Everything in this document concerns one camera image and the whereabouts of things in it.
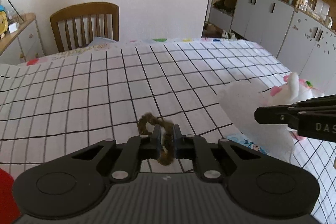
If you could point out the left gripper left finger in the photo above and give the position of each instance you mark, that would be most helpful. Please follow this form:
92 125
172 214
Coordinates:
129 156

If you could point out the blue cushion on chair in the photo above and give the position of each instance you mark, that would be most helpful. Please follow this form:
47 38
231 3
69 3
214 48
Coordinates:
100 41

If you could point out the blue cartoon face mask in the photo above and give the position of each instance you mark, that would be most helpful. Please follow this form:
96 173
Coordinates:
243 140

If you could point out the orange red tin box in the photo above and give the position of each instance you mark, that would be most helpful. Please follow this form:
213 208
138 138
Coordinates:
9 211

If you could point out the brown fuzzy scrunchie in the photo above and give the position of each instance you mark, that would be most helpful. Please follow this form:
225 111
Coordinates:
164 136

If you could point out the small white card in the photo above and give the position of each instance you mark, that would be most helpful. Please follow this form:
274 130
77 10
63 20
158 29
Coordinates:
14 27

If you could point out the white pink plush toy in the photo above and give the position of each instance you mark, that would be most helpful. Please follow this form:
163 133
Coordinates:
294 90

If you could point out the brown wooden chair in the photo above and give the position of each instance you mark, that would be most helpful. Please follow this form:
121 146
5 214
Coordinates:
76 26

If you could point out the grid pattern tablecloth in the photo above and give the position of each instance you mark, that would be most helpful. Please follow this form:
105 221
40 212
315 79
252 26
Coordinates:
61 103

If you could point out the yellow teal tissue holder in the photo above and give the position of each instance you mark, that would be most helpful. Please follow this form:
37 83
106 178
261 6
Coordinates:
3 22

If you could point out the grey wooden wall cabinet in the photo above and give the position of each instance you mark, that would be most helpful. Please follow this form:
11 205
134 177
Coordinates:
300 33

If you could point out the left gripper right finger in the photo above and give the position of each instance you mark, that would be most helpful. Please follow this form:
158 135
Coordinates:
196 149

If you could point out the white wooden side cabinet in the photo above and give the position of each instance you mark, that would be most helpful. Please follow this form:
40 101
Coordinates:
23 45

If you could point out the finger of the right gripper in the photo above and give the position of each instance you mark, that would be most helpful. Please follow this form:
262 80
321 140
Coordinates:
275 115

